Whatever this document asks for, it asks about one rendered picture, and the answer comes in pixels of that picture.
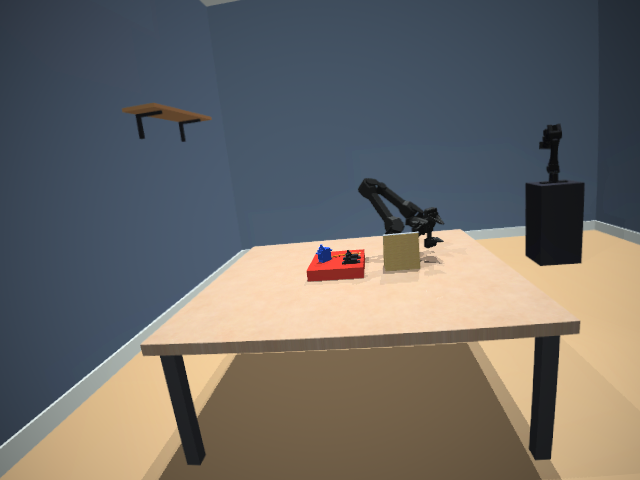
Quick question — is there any red flat deck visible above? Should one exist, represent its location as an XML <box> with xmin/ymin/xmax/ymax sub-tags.
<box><xmin>306</xmin><ymin>249</ymin><xmax>365</xmax><ymax>281</ymax></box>

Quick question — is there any blue micro servo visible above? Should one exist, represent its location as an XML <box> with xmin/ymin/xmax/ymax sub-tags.
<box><xmin>316</xmin><ymin>244</ymin><xmax>346</xmax><ymax>263</ymax></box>

